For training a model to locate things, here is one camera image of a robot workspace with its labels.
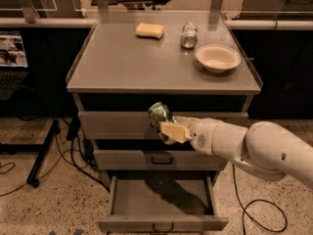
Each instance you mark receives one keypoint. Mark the silver soda can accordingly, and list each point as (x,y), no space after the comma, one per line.
(189,36)

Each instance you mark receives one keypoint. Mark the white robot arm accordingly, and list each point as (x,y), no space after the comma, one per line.
(264,150)

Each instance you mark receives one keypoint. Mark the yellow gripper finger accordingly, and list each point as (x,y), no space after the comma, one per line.
(186,120)
(175,132)

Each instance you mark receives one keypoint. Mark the bottom grey drawer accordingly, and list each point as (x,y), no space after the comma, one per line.
(161,202)

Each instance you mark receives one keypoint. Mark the white paper bowl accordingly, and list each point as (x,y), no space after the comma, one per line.
(218,58)

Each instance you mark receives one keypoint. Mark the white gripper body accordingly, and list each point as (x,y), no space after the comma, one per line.
(201,135)

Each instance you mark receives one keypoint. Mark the yellow sponge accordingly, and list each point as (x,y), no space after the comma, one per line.
(150,30)

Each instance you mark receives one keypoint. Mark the open laptop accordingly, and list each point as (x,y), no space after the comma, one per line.
(13,63)

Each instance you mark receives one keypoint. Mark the black desk leg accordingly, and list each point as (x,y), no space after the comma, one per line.
(43,150)

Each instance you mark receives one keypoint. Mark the green crushed soda can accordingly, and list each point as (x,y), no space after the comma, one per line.
(159,113)

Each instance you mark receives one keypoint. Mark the top grey drawer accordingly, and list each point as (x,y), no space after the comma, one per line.
(117,125)

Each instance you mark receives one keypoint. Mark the middle grey drawer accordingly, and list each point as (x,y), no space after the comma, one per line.
(157,160)

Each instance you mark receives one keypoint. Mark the grey drawer cabinet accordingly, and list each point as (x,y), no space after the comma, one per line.
(119,71)

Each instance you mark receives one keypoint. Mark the grey drawer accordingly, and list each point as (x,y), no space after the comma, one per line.
(117,125)
(157,160)
(161,202)

